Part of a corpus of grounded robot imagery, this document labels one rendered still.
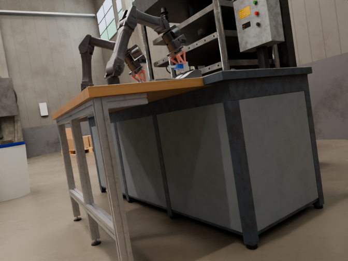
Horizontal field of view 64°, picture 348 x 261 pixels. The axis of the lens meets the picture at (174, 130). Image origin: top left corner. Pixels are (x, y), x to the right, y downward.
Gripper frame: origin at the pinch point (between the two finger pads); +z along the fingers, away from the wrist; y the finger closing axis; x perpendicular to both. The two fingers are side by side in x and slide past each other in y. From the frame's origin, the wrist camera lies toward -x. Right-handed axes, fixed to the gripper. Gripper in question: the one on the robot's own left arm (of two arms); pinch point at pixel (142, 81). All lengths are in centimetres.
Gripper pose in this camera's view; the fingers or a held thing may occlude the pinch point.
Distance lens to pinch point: 190.9
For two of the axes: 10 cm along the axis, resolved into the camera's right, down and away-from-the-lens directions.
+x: -6.4, 6.1, -4.6
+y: -5.6, 0.3, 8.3
